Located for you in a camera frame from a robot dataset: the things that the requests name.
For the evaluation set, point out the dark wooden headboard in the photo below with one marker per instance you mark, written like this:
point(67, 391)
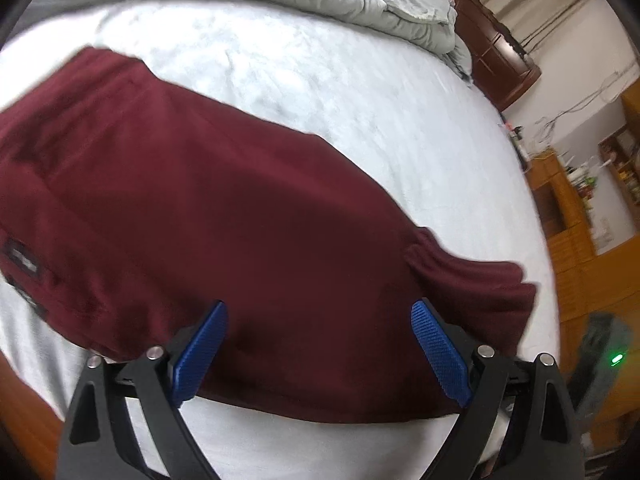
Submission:
point(501, 67)

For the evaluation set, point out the wooden dresser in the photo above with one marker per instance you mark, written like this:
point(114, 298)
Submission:
point(585, 282)

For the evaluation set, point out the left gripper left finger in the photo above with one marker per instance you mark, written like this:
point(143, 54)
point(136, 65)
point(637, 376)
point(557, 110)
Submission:
point(98, 440)

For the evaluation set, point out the wooden bed frame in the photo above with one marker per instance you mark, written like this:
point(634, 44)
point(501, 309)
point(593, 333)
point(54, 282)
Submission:
point(32, 426)

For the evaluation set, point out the maroon pants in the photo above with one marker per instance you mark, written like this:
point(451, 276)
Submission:
point(130, 205)

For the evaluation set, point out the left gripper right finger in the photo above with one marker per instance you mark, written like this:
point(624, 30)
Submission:
point(542, 440)

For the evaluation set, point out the white fleece bed sheet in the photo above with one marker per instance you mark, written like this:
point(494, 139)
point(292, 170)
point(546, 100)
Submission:
point(432, 141)

